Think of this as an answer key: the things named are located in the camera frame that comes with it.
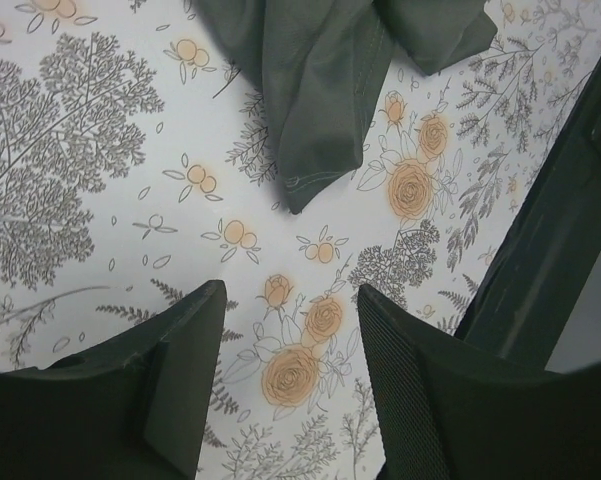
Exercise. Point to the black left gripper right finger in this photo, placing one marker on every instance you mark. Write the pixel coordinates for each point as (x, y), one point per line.
(448, 410)

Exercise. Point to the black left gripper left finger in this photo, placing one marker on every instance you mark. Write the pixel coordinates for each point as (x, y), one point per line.
(132, 407)

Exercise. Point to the dark grey t shirt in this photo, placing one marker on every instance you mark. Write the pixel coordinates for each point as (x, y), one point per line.
(320, 66)

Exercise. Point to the floral tablecloth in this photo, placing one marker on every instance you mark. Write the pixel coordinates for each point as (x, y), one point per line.
(135, 166)

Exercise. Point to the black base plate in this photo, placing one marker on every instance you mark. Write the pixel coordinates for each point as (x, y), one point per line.
(540, 303)

